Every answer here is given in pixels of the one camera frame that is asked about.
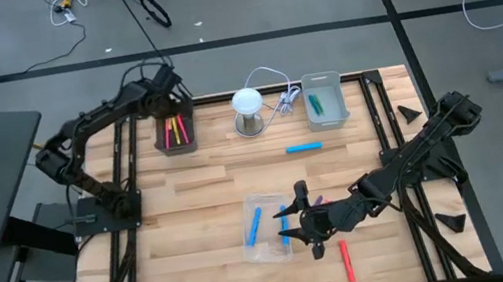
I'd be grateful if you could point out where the black desk base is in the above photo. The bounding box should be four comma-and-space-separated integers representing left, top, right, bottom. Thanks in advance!
0, 198, 83, 282

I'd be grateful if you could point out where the cyan opaque marker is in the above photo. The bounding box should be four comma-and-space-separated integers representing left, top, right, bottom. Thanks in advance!
285, 140, 325, 156

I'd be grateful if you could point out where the blue translucent marker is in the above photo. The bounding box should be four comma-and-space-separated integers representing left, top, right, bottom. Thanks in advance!
276, 204, 294, 248
241, 205, 269, 249

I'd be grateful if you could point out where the light grey plastic bin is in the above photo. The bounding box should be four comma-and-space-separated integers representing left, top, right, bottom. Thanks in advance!
299, 68, 352, 134

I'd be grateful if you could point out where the white lamp cable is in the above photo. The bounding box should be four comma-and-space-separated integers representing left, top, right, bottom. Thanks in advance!
239, 60, 308, 132

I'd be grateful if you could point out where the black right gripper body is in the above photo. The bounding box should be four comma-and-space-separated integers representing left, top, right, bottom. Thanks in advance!
291, 172, 357, 263

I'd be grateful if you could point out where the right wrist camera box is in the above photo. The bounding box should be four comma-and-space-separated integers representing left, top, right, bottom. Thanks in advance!
311, 199, 349, 241

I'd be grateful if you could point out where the green translucent marker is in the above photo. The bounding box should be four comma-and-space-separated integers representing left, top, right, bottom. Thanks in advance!
312, 92, 326, 117

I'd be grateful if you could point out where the clear plastic bin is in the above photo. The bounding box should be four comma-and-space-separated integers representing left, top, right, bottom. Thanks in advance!
233, 188, 301, 270

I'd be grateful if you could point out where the white and yellow cable bundle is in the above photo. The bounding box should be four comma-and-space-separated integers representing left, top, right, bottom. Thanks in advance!
46, 0, 109, 28

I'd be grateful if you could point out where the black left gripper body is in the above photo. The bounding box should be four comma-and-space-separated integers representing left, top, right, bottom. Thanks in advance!
139, 59, 193, 117

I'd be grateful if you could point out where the white dome table lamp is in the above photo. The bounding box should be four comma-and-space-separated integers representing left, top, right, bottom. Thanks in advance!
227, 85, 270, 140

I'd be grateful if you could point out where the long black floor cable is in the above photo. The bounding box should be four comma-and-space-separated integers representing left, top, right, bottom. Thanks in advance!
114, 0, 175, 76

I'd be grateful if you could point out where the black triangular bracket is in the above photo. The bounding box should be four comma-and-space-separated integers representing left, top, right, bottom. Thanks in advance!
433, 207, 470, 238
396, 101, 425, 128

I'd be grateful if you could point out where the thin black floor cable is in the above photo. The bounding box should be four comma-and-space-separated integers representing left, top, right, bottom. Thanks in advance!
15, 18, 93, 76

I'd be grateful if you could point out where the black coiled cable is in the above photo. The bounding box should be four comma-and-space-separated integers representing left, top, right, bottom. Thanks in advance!
138, 0, 174, 32

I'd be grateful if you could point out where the teal green marker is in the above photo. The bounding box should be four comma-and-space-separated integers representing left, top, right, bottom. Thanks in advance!
307, 93, 320, 118

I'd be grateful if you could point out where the dark smoky plastic bin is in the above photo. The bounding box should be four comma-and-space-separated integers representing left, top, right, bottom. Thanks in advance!
148, 100, 201, 159

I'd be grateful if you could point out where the yellow marker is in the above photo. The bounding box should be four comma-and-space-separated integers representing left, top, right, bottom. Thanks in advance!
170, 116, 181, 147

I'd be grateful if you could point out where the red orange marker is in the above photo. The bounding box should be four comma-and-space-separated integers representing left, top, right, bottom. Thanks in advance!
337, 238, 358, 282

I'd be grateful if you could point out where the black aluminium table frame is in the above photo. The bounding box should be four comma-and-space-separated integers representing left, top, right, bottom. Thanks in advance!
38, 55, 495, 282

